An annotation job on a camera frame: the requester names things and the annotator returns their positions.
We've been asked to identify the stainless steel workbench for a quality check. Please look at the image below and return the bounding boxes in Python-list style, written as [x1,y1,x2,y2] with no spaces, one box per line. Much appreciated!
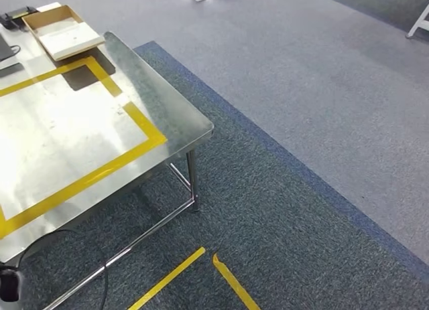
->
[0,8,215,310]

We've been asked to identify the yellow floor tape corner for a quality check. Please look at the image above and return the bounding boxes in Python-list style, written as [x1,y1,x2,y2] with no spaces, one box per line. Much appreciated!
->
[212,253,261,310]

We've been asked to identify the yellow floor tape strip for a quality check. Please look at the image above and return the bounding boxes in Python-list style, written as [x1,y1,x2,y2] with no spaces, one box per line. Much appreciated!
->
[128,246,206,310]

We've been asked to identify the white flat board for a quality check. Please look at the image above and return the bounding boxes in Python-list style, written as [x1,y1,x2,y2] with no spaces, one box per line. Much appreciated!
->
[38,21,106,62]

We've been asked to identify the small white flat item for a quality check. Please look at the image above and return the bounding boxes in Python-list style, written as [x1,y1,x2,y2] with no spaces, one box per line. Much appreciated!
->
[35,1,63,13]

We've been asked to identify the brown cardboard tray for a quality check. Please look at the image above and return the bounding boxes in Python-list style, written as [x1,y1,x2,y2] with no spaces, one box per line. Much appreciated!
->
[21,5,106,62]

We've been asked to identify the black handheld device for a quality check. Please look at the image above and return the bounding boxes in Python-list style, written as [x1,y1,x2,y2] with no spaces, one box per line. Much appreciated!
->
[0,5,39,31]

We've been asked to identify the dark grey flat device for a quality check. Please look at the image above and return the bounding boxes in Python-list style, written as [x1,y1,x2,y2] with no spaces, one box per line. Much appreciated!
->
[0,33,16,63]

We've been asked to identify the white furniture frame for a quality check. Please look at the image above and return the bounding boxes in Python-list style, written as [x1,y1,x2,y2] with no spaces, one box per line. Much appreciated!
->
[405,3,429,40]

